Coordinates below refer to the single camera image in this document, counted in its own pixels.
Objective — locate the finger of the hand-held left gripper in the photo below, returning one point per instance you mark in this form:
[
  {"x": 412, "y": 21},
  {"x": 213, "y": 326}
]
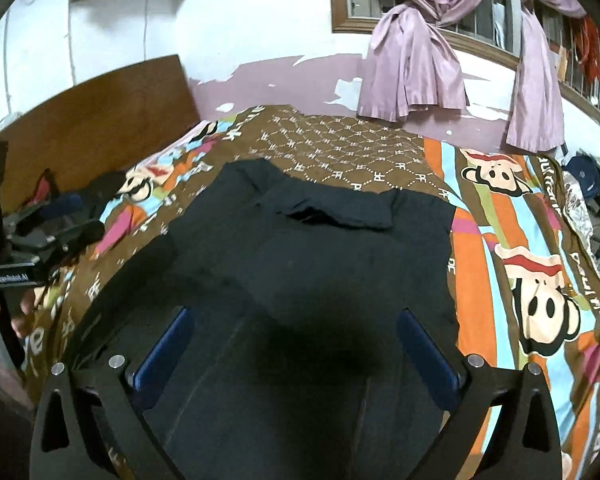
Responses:
[
  {"x": 67, "y": 203},
  {"x": 80, "y": 235}
]

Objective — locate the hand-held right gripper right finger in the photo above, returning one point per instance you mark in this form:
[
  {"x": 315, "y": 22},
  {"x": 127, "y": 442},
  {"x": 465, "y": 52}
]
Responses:
[{"x": 425, "y": 355}]

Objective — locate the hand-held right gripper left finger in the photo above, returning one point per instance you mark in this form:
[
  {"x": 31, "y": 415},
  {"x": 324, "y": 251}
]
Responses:
[{"x": 162, "y": 355}]

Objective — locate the black jacket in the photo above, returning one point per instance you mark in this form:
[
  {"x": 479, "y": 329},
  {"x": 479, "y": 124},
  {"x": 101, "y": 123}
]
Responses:
[{"x": 305, "y": 270}]

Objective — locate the person's left hand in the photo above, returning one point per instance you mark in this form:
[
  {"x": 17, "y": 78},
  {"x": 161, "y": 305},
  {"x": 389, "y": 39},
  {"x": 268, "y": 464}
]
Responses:
[{"x": 25, "y": 312}]

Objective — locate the red and black bag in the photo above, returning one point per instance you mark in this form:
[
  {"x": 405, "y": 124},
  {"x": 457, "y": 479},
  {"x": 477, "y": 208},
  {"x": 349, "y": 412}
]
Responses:
[{"x": 45, "y": 187}]

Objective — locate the dark green clothing pile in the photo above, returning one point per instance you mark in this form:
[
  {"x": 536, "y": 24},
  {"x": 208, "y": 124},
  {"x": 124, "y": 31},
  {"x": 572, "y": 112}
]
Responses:
[{"x": 102, "y": 190}]

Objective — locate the wooden headboard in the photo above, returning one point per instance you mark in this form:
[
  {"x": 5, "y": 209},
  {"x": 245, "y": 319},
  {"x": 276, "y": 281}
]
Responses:
[{"x": 105, "y": 120}]

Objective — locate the cartoon printed blanket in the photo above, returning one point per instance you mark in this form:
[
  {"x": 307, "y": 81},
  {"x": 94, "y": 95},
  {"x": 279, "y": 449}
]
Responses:
[{"x": 510, "y": 240}]

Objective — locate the floral cloth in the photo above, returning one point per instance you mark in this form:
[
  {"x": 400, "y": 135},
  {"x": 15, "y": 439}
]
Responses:
[{"x": 582, "y": 220}]

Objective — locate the blue cap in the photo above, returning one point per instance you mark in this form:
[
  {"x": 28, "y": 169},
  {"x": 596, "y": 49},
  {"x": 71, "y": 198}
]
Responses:
[{"x": 582, "y": 175}]

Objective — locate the pink knotted curtain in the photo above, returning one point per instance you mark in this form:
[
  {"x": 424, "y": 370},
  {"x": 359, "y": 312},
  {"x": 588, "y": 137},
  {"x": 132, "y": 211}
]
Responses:
[
  {"x": 415, "y": 65},
  {"x": 535, "y": 95}
]

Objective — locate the red hanging cloth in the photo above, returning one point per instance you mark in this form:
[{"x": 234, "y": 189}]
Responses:
[{"x": 590, "y": 50}]

